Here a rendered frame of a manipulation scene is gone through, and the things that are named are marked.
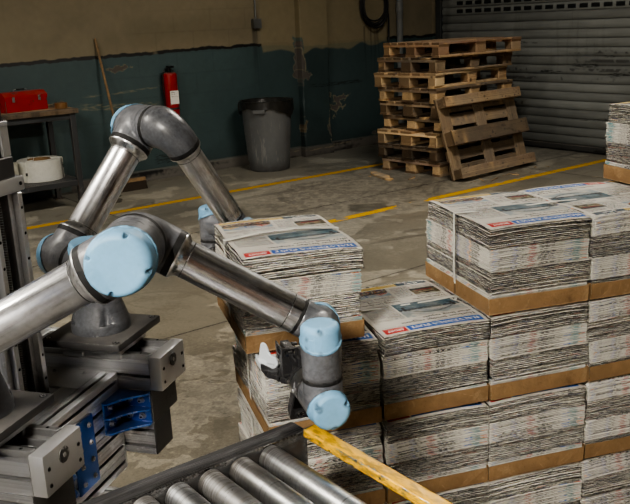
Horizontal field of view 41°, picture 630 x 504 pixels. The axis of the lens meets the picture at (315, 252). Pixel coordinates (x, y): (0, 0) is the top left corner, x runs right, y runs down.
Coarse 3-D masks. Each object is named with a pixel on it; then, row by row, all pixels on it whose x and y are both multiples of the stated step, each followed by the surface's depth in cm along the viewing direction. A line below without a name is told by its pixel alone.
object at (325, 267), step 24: (264, 240) 200; (288, 240) 198; (312, 240) 197; (336, 240) 196; (240, 264) 187; (264, 264) 186; (288, 264) 187; (312, 264) 189; (336, 264) 190; (360, 264) 192; (288, 288) 189; (312, 288) 191; (336, 288) 192; (360, 288) 194; (240, 312) 191; (360, 312) 196
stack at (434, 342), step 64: (384, 320) 209; (448, 320) 207; (512, 320) 209; (576, 320) 216; (256, 384) 203; (384, 384) 202; (448, 384) 208; (576, 384) 222; (320, 448) 201; (384, 448) 208; (448, 448) 212; (512, 448) 219
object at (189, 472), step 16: (272, 432) 161; (288, 432) 160; (224, 448) 155; (240, 448) 155; (256, 448) 155; (288, 448) 159; (304, 448) 162; (192, 464) 150; (208, 464) 150; (224, 464) 151; (144, 480) 146; (160, 480) 146; (176, 480) 145; (192, 480) 147; (112, 496) 141; (128, 496) 141; (160, 496) 143
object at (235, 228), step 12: (288, 216) 222; (300, 216) 222; (312, 216) 221; (216, 228) 215; (228, 228) 211; (240, 228) 211; (252, 228) 211; (264, 228) 211; (276, 228) 210; (216, 240) 217; (216, 252) 219
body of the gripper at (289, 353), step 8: (280, 344) 173; (288, 344) 171; (296, 344) 173; (280, 352) 169; (288, 352) 169; (296, 352) 169; (280, 360) 170; (288, 360) 169; (296, 360) 164; (280, 368) 173; (288, 368) 170; (296, 368) 164; (288, 376) 170
